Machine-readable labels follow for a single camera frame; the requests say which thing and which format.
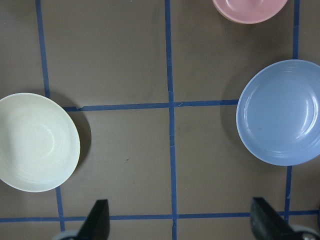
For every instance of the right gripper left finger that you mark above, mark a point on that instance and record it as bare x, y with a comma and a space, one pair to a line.
97, 223

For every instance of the pink bowl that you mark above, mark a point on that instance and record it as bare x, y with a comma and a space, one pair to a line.
249, 11

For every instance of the blue plate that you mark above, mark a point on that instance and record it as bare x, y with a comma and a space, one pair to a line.
278, 113

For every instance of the cream plate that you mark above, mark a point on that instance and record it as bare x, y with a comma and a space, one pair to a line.
39, 143

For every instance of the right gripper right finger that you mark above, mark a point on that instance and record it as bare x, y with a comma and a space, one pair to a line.
266, 224

